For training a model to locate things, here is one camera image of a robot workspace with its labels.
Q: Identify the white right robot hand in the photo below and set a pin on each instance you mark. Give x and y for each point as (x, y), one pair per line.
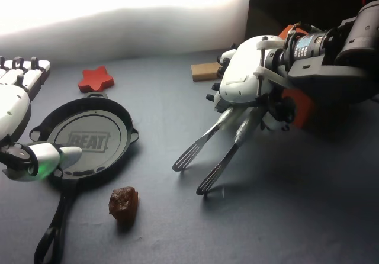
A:
(245, 71)

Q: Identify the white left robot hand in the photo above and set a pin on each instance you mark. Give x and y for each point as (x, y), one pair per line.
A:
(12, 110)

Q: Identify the brown meat chunk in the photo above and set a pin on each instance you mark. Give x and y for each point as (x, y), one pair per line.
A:
(124, 204)

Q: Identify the black cast iron pan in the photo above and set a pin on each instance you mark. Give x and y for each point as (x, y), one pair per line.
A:
(89, 125)

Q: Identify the tan wooden block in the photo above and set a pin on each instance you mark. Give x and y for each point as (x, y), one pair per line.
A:
(205, 71)

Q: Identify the red star block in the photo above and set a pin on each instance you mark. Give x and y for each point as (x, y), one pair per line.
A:
(94, 77)

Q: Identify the white backdrop sheet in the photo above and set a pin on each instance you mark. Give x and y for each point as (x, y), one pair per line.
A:
(118, 15)

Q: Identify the grey table cloth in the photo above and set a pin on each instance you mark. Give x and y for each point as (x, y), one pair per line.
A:
(177, 231)

